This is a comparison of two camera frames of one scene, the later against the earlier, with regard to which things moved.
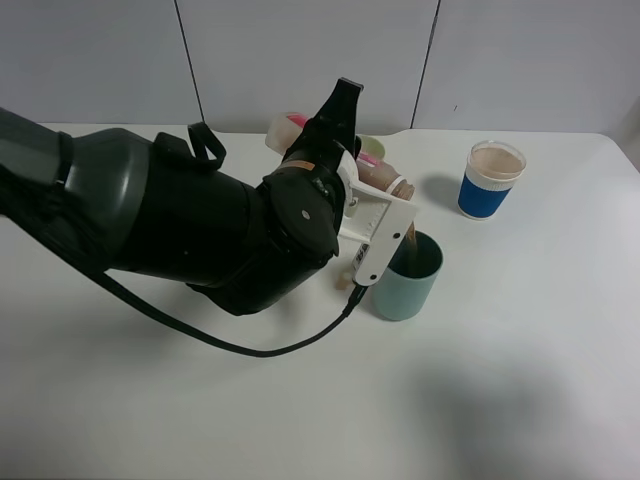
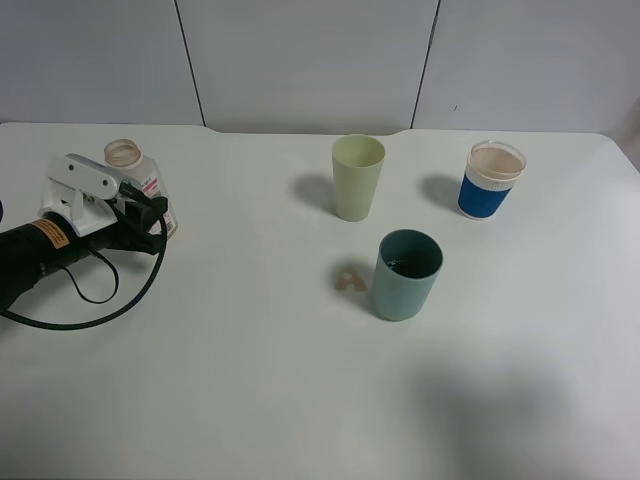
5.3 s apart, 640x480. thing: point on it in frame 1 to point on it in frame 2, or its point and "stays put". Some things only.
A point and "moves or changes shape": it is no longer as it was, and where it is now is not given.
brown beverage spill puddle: [342, 283] stays put
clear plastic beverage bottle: [283, 129] moves or changes shape
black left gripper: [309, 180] to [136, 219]
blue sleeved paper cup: [492, 170] stays put
